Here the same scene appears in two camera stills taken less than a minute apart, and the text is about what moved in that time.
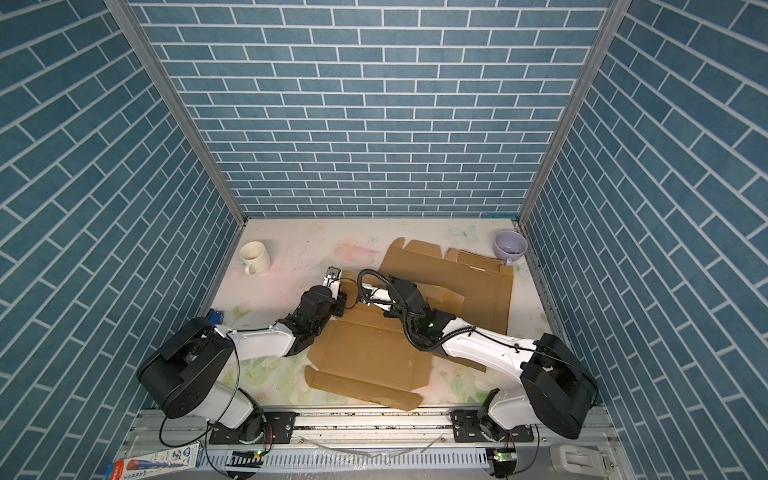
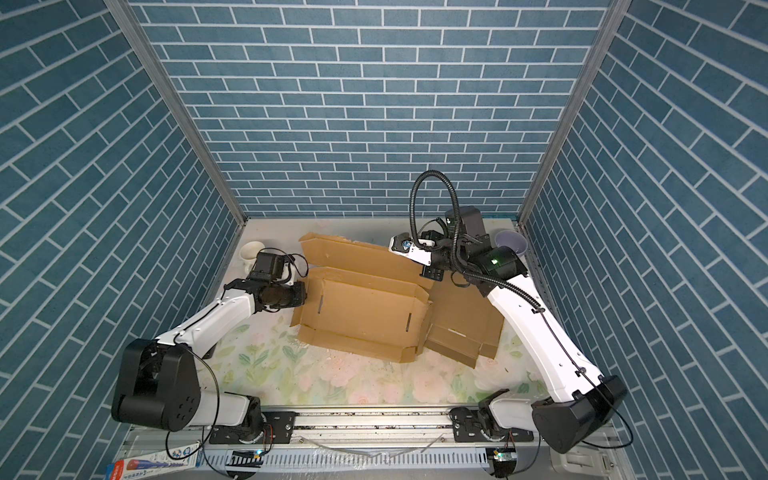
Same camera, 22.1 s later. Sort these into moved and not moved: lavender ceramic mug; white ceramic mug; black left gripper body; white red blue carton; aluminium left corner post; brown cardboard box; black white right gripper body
Moved: black left gripper body; black white right gripper body; brown cardboard box
Not moved: white ceramic mug; lavender ceramic mug; white red blue carton; aluminium left corner post
